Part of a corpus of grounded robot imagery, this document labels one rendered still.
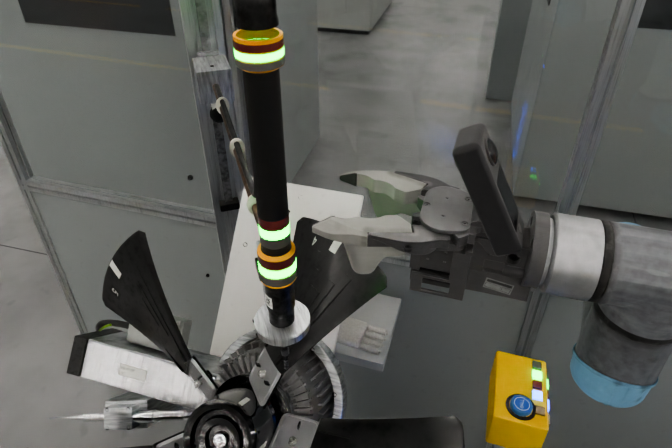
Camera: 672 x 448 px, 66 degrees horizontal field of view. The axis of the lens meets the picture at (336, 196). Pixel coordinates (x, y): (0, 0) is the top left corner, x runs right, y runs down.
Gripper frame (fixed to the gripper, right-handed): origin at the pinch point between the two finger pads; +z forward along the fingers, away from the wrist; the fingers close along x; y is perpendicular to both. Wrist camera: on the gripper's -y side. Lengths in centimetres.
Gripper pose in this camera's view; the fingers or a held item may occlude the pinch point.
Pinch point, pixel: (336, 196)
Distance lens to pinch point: 51.4
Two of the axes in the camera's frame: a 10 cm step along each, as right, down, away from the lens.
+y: 0.0, 8.2, 5.7
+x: 2.9, -5.4, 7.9
